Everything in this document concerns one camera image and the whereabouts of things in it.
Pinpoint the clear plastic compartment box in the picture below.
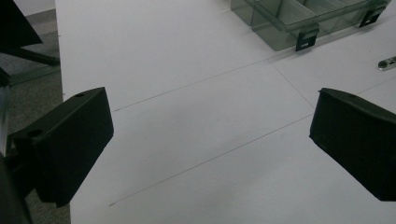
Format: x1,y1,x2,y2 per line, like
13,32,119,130
230,0,392,52

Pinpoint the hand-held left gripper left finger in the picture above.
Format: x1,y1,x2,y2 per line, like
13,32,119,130
6,86,115,208

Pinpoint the silver metal tool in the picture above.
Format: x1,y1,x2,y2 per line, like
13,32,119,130
377,55,396,71

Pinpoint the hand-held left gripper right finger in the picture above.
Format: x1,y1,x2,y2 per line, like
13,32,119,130
308,87,396,203

